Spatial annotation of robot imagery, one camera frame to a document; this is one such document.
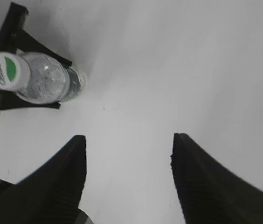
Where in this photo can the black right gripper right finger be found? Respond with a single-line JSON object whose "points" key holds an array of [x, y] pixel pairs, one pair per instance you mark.
{"points": [[208, 192]]}

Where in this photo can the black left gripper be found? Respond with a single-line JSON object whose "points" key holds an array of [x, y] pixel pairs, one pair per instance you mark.
{"points": [[13, 38]]}

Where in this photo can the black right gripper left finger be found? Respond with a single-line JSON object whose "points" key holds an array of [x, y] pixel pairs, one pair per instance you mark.
{"points": [[52, 193]]}

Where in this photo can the white green bottle cap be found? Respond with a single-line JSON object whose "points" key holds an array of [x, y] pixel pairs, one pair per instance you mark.
{"points": [[15, 72]]}

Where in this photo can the clear green-label water bottle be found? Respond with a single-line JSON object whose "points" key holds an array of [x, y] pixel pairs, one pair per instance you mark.
{"points": [[50, 80]]}

